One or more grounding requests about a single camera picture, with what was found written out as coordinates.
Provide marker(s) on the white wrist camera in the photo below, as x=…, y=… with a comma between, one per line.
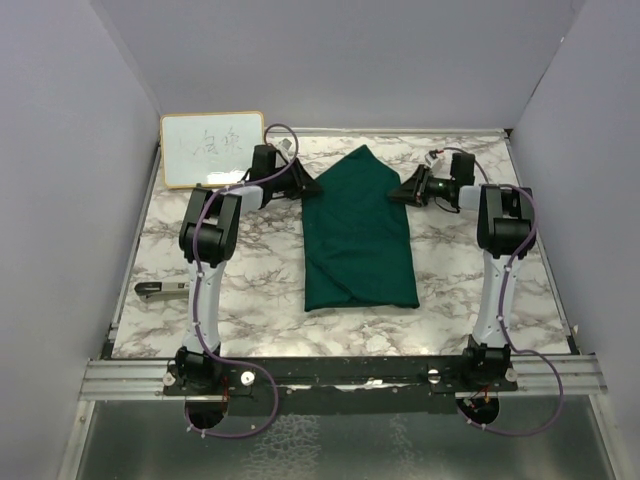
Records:
x=434, y=160
x=286, y=147

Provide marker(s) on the small framed whiteboard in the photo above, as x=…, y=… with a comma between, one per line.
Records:
x=211, y=149

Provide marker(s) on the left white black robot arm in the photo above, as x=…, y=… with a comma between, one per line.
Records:
x=208, y=239

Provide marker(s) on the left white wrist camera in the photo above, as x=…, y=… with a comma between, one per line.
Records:
x=286, y=147

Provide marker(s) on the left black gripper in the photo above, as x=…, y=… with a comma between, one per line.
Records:
x=301, y=183

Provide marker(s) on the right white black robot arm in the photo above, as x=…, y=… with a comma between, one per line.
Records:
x=506, y=231

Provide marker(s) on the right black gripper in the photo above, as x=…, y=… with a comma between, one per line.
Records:
x=414, y=191

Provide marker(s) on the black mounting base rail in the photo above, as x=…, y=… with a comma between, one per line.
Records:
x=438, y=374

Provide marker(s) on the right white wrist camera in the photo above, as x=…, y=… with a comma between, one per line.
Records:
x=434, y=160

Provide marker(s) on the green surgical drape cloth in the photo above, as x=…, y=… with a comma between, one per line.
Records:
x=357, y=247

